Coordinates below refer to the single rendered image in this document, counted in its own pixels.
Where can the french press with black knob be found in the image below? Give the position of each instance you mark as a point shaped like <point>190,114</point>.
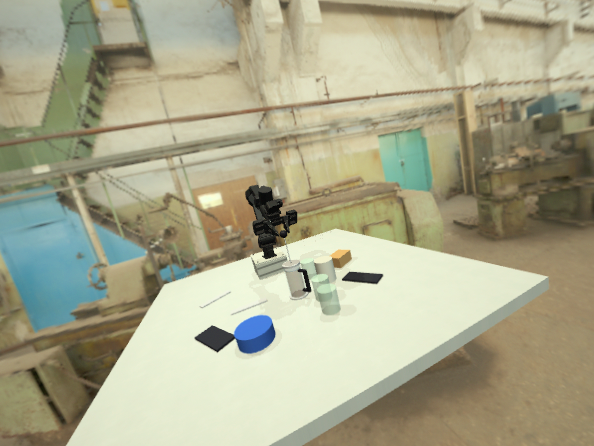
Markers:
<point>294,276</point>

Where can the black flat rectangular panel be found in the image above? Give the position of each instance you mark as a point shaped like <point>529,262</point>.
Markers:
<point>369,278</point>
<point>215,338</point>

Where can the orange rectangular block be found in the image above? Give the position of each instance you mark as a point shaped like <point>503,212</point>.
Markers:
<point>341,258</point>

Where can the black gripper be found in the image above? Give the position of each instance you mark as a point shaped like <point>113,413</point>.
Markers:
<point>274,220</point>

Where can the blue disc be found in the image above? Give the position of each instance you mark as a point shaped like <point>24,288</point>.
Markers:
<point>254,334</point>

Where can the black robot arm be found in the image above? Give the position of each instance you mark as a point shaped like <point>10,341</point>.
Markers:
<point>261,199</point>

